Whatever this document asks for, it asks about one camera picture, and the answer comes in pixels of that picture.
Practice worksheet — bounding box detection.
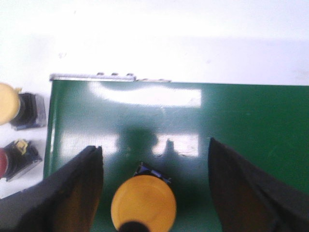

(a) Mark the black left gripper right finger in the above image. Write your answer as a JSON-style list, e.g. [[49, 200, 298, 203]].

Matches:
[[208, 138, 309, 232]]

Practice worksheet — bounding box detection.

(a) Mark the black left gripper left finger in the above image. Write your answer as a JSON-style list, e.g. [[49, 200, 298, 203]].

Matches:
[[0, 146, 103, 232]]

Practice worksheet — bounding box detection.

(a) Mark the yellow mushroom push button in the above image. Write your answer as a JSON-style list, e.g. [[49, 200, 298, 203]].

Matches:
[[111, 162, 177, 232], [0, 83, 46, 131]]

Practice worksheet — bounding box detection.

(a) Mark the red mushroom push button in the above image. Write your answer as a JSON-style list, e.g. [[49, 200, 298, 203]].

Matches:
[[0, 139, 42, 182]]

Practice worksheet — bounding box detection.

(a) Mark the green conveyor belt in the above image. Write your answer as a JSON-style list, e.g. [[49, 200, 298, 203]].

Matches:
[[44, 80, 309, 232]]

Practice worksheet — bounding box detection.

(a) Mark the aluminium conveyor frame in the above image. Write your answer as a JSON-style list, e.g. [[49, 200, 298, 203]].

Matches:
[[49, 72, 172, 83]]

